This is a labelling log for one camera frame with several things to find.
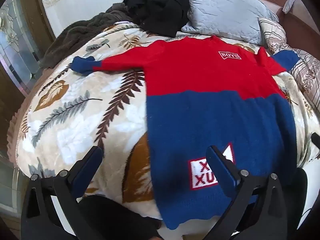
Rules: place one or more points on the dark brown fleece blanket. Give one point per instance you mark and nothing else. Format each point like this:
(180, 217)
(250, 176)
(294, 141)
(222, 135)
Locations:
(75, 35)

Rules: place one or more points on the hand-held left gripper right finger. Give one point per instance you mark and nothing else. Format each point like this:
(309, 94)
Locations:
(223, 176)

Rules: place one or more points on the black garment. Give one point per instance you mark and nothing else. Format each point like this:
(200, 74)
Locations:
(157, 7)

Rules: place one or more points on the beige patterned pillow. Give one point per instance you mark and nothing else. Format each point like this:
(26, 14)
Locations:
(307, 72)

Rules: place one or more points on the leaf print fleece blanket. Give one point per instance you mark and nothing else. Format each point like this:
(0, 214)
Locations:
(75, 120)

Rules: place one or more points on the red and blue sweater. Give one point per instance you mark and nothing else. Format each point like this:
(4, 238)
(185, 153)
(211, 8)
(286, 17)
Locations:
(200, 117)

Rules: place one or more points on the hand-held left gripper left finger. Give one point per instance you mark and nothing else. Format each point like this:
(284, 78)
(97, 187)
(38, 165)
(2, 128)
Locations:
(88, 165)

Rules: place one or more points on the frosted glass door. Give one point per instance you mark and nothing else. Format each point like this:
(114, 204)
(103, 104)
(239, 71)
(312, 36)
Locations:
(15, 47)

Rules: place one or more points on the grey quilted pillow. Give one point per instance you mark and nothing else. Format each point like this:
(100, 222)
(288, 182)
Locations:
(222, 7)

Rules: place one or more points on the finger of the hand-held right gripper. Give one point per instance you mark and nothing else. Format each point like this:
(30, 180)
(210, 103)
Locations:
(316, 141)

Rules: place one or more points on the brown padded headboard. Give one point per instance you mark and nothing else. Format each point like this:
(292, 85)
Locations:
(305, 27)

